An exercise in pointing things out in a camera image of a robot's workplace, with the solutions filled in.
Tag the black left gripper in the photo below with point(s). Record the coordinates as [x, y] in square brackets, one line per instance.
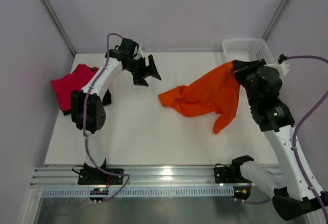
[138, 80]

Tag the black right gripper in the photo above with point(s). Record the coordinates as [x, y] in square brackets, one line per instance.
[241, 68]

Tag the orange t shirt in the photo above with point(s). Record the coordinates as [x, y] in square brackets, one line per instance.
[215, 92]

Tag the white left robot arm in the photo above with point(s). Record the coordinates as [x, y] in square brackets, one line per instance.
[87, 109]

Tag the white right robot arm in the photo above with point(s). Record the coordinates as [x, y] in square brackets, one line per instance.
[299, 192]

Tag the white plastic basket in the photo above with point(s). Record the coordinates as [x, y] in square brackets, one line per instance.
[247, 50]

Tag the pink folded t shirt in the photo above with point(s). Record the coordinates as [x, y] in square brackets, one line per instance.
[76, 80]

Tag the right controller board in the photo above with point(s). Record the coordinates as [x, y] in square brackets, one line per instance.
[242, 194]

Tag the controller board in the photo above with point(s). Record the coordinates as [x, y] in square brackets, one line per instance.
[98, 194]
[242, 194]

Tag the left controller board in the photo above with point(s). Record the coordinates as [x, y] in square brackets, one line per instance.
[98, 194]

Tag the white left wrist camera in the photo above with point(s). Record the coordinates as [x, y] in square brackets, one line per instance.
[140, 52]

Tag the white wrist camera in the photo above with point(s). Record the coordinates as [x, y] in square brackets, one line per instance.
[282, 66]
[140, 52]

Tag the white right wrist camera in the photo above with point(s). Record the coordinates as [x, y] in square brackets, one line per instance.
[282, 66]

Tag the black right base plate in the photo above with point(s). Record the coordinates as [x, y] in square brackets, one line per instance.
[228, 175]

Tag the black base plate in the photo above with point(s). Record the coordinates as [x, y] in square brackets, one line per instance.
[228, 175]
[93, 176]

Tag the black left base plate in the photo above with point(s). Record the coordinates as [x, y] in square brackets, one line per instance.
[93, 176]

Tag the slotted grey cable duct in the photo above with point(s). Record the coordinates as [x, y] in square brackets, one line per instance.
[81, 192]

